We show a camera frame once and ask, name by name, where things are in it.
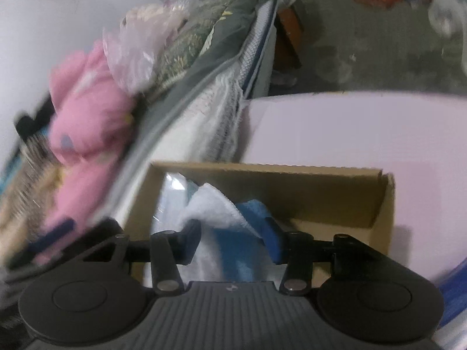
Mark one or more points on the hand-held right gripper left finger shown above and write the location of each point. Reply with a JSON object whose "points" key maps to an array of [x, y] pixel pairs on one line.
{"points": [[191, 243]]}

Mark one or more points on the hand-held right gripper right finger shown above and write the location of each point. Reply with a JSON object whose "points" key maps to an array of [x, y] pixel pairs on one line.
{"points": [[271, 241]]}

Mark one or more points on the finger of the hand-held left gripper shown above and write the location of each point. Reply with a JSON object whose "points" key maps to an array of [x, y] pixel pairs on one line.
{"points": [[53, 236]]}

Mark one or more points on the blue towel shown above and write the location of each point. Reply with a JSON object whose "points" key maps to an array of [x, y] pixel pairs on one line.
{"points": [[240, 255]]}

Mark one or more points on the white towel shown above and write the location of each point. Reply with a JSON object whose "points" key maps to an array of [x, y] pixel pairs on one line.
{"points": [[215, 204]]}

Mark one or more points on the brown cardboard box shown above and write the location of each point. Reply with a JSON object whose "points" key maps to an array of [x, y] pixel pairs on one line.
{"points": [[292, 189]]}

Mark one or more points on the clear plastic packet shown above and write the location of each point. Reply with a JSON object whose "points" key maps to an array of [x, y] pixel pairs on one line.
{"points": [[171, 200]]}

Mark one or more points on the beige fuzzy blanket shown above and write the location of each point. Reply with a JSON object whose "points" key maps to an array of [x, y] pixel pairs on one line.
{"points": [[29, 189]]}

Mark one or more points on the dark cloth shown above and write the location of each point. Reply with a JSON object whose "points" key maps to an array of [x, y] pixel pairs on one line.
{"points": [[28, 124]]}

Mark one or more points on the pink quilt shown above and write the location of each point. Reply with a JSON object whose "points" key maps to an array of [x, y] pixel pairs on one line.
{"points": [[87, 124]]}

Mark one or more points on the clear plastic bag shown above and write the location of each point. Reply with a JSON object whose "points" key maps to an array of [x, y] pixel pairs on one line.
{"points": [[138, 43]]}

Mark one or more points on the grey patterned blanket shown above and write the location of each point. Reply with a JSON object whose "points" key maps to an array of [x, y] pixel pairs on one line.
{"points": [[204, 36]]}

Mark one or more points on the brown wooden bed frame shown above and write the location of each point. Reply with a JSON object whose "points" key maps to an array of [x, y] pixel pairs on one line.
{"points": [[290, 29]]}

